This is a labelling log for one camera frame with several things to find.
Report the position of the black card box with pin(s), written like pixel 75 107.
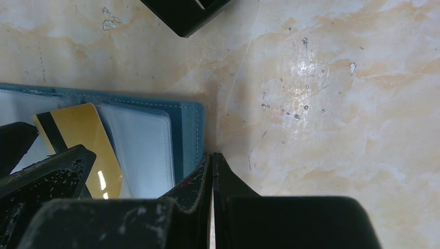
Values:
pixel 184 17

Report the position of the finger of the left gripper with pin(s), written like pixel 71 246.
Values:
pixel 16 139

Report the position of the blue card holder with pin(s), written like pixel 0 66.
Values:
pixel 157 143

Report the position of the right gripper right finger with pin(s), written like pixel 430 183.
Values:
pixel 245 219

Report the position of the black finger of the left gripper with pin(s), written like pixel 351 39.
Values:
pixel 23 193

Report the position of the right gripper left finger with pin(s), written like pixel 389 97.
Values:
pixel 178 219

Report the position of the gold card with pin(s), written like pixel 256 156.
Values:
pixel 64 128

